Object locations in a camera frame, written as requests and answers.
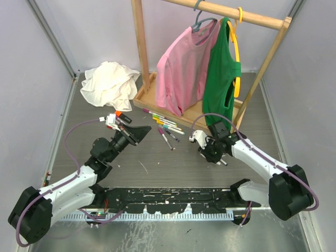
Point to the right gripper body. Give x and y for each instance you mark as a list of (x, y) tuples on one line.
[(212, 150)]

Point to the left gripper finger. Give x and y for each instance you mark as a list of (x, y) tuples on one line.
[(140, 133), (126, 130)]

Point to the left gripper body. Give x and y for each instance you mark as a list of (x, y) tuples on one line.
[(121, 141)]

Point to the blue cap marker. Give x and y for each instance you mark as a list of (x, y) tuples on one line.
[(224, 163)]

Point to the teal cap marker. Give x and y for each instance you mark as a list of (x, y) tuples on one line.
[(173, 129)]

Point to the pink marker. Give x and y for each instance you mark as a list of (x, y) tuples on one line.
[(165, 139)]

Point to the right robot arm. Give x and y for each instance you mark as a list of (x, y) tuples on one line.
[(286, 191)]

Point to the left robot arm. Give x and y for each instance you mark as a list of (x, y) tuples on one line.
[(38, 209)]

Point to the yellow cap marker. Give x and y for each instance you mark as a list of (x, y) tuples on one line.
[(162, 122)]

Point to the green cap marker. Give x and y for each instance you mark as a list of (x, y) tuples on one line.
[(161, 118)]

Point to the orange black highlighter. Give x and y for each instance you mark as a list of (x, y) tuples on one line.
[(123, 117)]

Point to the wooden clothes rack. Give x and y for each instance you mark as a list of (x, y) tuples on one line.
[(145, 98)]

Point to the white crumpled cloth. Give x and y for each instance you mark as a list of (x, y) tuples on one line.
[(110, 84)]

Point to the pink t-shirt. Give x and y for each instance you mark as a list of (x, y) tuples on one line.
[(182, 70)]

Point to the green tank top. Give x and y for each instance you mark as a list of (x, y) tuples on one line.
[(213, 99)]

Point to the grey clothes hanger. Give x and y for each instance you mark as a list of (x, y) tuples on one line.
[(197, 26)]

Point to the yellow clothes hanger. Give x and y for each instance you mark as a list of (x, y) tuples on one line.
[(236, 52)]

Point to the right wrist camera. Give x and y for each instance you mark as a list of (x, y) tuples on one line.
[(199, 136)]

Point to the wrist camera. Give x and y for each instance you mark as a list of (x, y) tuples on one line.
[(199, 136), (110, 121)]

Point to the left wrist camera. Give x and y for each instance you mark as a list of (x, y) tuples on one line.
[(110, 121)]

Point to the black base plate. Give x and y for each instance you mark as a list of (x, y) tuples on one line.
[(165, 200)]

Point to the grey cable duct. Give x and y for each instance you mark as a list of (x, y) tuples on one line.
[(157, 217)]

